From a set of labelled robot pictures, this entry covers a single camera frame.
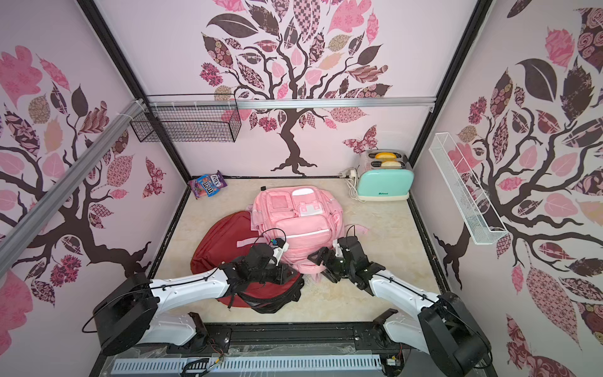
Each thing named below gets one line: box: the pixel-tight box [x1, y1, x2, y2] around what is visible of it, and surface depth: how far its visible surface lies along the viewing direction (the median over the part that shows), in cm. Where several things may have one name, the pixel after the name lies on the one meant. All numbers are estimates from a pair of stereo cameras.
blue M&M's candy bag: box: [197, 174, 221, 198], surface depth 116 cm
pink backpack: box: [236, 185, 370, 281], surface depth 97 cm
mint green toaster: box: [357, 149, 415, 202], surface depth 106 cm
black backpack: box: [238, 274, 305, 314], surface depth 79 cm
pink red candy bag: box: [188, 179, 202, 200], surface depth 116 cm
